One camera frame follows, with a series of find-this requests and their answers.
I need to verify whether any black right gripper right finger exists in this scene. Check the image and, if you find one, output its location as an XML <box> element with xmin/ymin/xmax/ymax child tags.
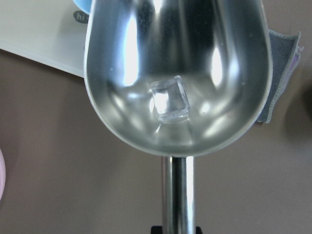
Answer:
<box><xmin>195</xmin><ymin>224</ymin><xmax>203</xmax><ymax>234</ymax></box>

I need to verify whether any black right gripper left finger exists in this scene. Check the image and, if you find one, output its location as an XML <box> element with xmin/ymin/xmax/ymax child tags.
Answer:
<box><xmin>150</xmin><ymin>222</ymin><xmax>165</xmax><ymax>234</ymax></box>

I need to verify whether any clear ice cube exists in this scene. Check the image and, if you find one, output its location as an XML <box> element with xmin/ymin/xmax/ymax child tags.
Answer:
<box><xmin>151</xmin><ymin>76</ymin><xmax>190</xmax><ymax>122</ymax></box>

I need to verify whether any pink bowl of ice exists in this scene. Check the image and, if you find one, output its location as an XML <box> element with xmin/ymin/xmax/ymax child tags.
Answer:
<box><xmin>0</xmin><ymin>150</ymin><xmax>6</xmax><ymax>198</ymax></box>

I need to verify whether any steel ice scoop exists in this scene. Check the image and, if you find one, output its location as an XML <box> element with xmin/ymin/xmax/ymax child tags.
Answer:
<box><xmin>84</xmin><ymin>0</ymin><xmax>273</xmax><ymax>234</ymax></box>

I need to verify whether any light blue cup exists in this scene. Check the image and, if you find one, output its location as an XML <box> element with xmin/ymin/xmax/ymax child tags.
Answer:
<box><xmin>73</xmin><ymin>0</ymin><xmax>92</xmax><ymax>14</ymax></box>

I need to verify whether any beige serving tray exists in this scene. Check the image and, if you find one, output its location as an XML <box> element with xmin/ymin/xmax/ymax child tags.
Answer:
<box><xmin>0</xmin><ymin>0</ymin><xmax>89</xmax><ymax>77</ymax></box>

